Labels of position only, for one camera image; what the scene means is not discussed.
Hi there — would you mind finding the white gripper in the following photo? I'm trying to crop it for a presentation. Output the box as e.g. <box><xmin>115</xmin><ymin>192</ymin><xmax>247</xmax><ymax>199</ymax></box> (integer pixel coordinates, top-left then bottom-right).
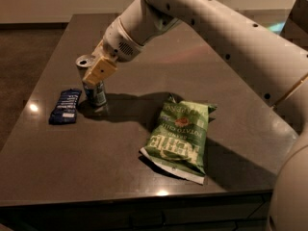
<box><xmin>83</xmin><ymin>16</ymin><xmax>143</xmax><ymax>87</ymax></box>

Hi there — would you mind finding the silver redbull can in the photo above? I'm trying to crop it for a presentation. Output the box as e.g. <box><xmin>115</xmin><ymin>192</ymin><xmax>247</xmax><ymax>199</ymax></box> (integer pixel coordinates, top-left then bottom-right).
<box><xmin>75</xmin><ymin>55</ymin><xmax>107</xmax><ymax>107</ymax></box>

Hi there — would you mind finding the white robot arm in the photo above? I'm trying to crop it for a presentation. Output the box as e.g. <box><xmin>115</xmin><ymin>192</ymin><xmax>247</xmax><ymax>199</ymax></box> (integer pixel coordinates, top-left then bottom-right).
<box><xmin>83</xmin><ymin>0</ymin><xmax>308</xmax><ymax>231</ymax></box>

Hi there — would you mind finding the blue rxbar wrapper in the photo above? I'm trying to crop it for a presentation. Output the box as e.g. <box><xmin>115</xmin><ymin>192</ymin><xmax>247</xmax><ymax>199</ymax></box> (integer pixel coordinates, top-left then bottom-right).
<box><xmin>48</xmin><ymin>89</ymin><xmax>82</xmax><ymax>125</ymax></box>

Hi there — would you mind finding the green kettle chips bag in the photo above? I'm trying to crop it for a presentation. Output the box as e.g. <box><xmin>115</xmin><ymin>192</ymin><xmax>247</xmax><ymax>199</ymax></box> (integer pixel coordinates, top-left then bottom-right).
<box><xmin>141</xmin><ymin>94</ymin><xmax>217</xmax><ymax>185</ymax></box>

